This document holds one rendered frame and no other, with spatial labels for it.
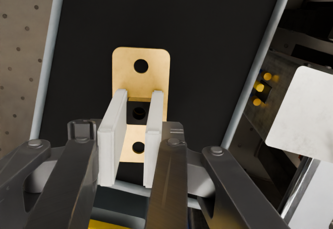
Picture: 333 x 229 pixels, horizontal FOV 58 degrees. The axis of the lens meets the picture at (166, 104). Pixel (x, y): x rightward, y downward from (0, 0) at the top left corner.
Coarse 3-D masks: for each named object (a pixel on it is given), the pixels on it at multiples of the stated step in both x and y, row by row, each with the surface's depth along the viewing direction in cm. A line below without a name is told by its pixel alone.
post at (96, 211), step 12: (96, 192) 28; (108, 192) 29; (120, 192) 29; (96, 204) 27; (108, 204) 27; (120, 204) 27; (132, 204) 28; (144, 204) 29; (96, 216) 26; (108, 216) 26; (120, 216) 27; (132, 216) 27; (144, 216) 27; (132, 228) 27
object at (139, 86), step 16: (128, 48) 20; (144, 48) 20; (112, 64) 20; (128, 64) 20; (160, 64) 20; (112, 80) 20; (128, 80) 20; (144, 80) 20; (160, 80) 20; (112, 96) 21; (128, 96) 21; (144, 96) 21; (128, 112) 20; (144, 112) 21; (128, 128) 21; (144, 128) 21; (128, 144) 22; (128, 160) 22
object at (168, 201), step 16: (160, 144) 13; (176, 144) 13; (160, 160) 12; (176, 160) 12; (160, 176) 11; (176, 176) 11; (160, 192) 10; (176, 192) 10; (160, 208) 9; (176, 208) 9; (160, 224) 8; (176, 224) 8
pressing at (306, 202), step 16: (304, 160) 41; (320, 160) 40; (304, 176) 41; (320, 176) 42; (288, 192) 43; (304, 192) 42; (320, 192) 42; (288, 208) 43; (304, 208) 43; (320, 208) 43; (288, 224) 44; (304, 224) 44; (320, 224) 44
